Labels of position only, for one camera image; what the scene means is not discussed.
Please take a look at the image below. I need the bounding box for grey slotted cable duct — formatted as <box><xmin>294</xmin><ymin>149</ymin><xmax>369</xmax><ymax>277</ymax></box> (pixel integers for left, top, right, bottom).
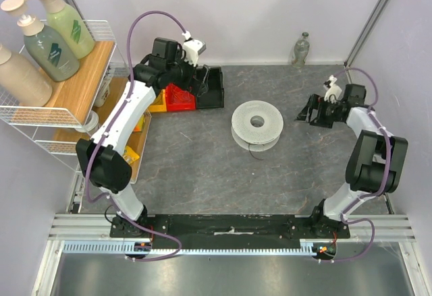
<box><xmin>62</xmin><ymin>240</ymin><xmax>320</xmax><ymax>255</ymax></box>

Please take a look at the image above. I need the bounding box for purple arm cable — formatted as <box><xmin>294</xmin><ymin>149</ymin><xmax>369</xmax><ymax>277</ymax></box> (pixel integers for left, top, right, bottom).
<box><xmin>317</xmin><ymin>67</ymin><xmax>392</xmax><ymax>265</ymax></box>
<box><xmin>84</xmin><ymin>11</ymin><xmax>188</xmax><ymax>263</ymax></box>

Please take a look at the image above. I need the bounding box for white wire wooden shelf rack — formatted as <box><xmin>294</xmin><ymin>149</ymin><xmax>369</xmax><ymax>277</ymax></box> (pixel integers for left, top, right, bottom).
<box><xmin>0</xmin><ymin>20</ymin><xmax>151</xmax><ymax>185</ymax></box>

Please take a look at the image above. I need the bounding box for grey-green pump bottle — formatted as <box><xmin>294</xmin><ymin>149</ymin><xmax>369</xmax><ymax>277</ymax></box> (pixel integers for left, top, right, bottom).
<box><xmin>1</xmin><ymin>0</ymin><xmax>80</xmax><ymax>82</ymax></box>

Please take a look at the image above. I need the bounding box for yellow snack packet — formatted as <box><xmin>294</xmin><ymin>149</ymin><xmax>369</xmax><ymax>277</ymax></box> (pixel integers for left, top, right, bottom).
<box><xmin>122</xmin><ymin>146</ymin><xmax>140</xmax><ymax>165</ymax></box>

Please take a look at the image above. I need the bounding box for yellow parts bin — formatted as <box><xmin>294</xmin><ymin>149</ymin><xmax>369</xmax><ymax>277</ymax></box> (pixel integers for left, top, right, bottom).
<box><xmin>148</xmin><ymin>90</ymin><xmax>167</xmax><ymax>113</ymax></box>

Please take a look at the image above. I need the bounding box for white yogurt cup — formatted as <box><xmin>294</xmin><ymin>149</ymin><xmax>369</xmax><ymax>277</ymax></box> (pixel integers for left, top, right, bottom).
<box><xmin>94</xmin><ymin>75</ymin><xmax>113</xmax><ymax>107</ymax></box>

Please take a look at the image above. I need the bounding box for orange snack box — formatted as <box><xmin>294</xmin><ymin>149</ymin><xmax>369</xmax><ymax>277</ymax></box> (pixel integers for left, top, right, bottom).
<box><xmin>133</xmin><ymin>113</ymin><xmax>151</xmax><ymax>133</ymax></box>

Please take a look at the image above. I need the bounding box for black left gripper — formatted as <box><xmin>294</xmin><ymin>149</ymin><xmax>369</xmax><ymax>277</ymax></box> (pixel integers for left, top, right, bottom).
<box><xmin>167</xmin><ymin>50</ymin><xmax>210</xmax><ymax>98</ymax></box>

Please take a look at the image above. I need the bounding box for thin brown wire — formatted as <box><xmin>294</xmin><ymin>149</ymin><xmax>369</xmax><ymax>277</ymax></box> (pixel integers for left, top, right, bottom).
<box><xmin>248</xmin><ymin>142</ymin><xmax>266</xmax><ymax>161</ymax></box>

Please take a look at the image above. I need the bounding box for beige pump bottle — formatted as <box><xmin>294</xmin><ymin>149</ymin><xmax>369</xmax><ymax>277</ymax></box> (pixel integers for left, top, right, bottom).
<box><xmin>1</xmin><ymin>44</ymin><xmax>53</xmax><ymax>107</ymax></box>

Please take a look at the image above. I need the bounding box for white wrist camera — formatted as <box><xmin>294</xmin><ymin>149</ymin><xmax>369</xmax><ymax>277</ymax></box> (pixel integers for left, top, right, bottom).
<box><xmin>323</xmin><ymin>75</ymin><xmax>342</xmax><ymax>104</ymax></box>
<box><xmin>182</xmin><ymin>31</ymin><xmax>207</xmax><ymax>67</ymax></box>

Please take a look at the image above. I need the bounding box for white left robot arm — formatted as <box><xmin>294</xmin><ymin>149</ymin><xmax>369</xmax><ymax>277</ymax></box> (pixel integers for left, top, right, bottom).
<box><xmin>76</xmin><ymin>38</ymin><xmax>208</xmax><ymax>237</ymax></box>

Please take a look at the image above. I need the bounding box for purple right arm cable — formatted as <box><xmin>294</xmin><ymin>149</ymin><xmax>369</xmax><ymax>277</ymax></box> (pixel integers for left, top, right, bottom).
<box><xmin>317</xmin><ymin>67</ymin><xmax>392</xmax><ymax>265</ymax></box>

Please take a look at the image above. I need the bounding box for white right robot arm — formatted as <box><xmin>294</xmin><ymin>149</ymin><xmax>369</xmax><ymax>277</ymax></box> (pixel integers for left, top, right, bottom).
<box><xmin>296</xmin><ymin>78</ymin><xmax>408</xmax><ymax>238</ymax></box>

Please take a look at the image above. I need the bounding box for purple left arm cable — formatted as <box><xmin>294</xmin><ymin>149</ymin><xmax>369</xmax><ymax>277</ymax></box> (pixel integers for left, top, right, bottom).
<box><xmin>84</xmin><ymin>11</ymin><xmax>188</xmax><ymax>263</ymax></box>

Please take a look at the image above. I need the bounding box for white paper cup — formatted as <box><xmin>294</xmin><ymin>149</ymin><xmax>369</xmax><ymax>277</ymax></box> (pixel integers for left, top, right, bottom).
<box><xmin>75</xmin><ymin>111</ymin><xmax>101</xmax><ymax>136</ymax></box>

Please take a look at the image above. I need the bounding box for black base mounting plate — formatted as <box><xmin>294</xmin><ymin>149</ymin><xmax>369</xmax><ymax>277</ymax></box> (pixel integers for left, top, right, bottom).
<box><xmin>109</xmin><ymin>213</ymin><xmax>350</xmax><ymax>242</ymax></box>

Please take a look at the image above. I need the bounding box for white perforated cable spool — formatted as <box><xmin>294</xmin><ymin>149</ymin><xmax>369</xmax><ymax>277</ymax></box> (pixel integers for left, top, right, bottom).
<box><xmin>231</xmin><ymin>100</ymin><xmax>284</xmax><ymax>152</ymax></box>

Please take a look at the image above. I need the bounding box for red parts bin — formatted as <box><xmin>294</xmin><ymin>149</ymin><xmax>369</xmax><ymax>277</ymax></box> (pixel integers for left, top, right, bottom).
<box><xmin>165</xmin><ymin>84</ymin><xmax>196</xmax><ymax>112</ymax></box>

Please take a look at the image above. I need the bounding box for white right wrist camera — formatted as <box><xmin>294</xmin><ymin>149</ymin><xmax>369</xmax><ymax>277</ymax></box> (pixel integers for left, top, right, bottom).
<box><xmin>323</xmin><ymin>75</ymin><xmax>342</xmax><ymax>104</ymax></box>

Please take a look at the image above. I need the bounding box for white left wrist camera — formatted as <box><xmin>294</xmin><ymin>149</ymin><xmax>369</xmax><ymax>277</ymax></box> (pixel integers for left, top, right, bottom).
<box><xmin>182</xmin><ymin>31</ymin><xmax>207</xmax><ymax>67</ymax></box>

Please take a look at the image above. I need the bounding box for clear glass bottle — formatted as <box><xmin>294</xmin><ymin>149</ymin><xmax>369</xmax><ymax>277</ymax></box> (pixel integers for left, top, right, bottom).
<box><xmin>292</xmin><ymin>32</ymin><xmax>310</xmax><ymax>69</ymax></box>

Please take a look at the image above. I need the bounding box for black parts bin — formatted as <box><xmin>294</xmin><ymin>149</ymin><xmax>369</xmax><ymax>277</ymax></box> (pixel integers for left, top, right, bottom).
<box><xmin>195</xmin><ymin>67</ymin><xmax>224</xmax><ymax>109</ymax></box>

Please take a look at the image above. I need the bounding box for light green pump bottle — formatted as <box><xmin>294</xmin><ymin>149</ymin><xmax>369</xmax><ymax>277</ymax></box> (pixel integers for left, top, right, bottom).
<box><xmin>39</xmin><ymin>0</ymin><xmax>95</xmax><ymax>59</ymax></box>

